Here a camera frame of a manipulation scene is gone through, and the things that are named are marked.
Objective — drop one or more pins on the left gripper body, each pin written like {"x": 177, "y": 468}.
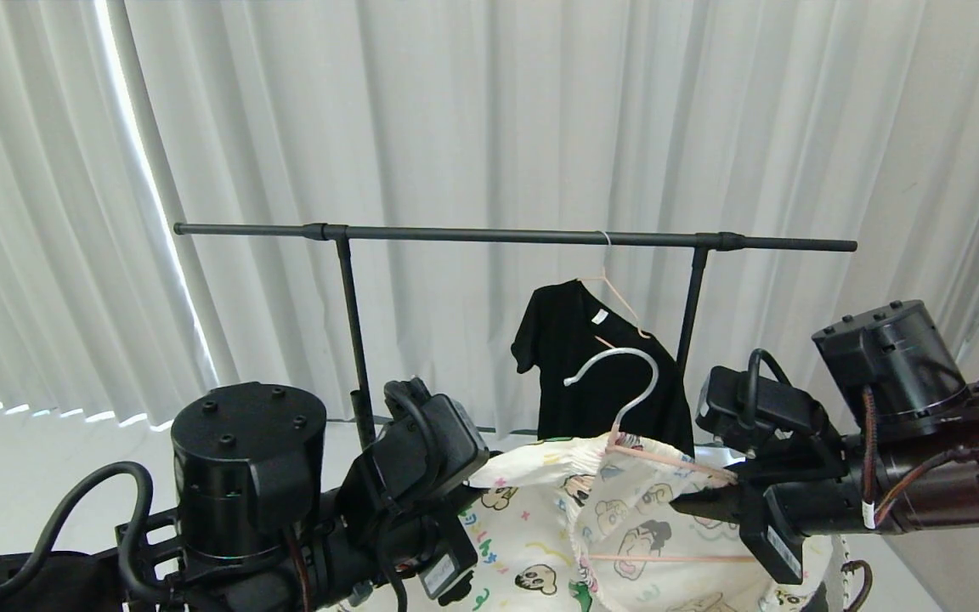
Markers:
{"x": 404, "y": 544}

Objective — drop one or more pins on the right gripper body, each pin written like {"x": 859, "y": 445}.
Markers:
{"x": 821, "y": 506}

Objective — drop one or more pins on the cream printed garment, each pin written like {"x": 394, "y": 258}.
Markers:
{"x": 540, "y": 527}

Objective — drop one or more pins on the pink clothes hanger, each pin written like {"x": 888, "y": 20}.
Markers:
{"x": 617, "y": 293}
{"x": 651, "y": 382}

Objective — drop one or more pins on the black garment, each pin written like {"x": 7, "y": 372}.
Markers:
{"x": 574, "y": 374}

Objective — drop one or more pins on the white laundry basket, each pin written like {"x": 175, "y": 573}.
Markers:
{"x": 834, "y": 578}

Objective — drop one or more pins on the black clothes rack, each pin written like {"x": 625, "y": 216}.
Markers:
{"x": 498, "y": 235}

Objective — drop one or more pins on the white curtain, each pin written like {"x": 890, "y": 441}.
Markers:
{"x": 498, "y": 102}

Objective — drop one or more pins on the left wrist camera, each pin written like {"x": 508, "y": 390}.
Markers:
{"x": 438, "y": 442}

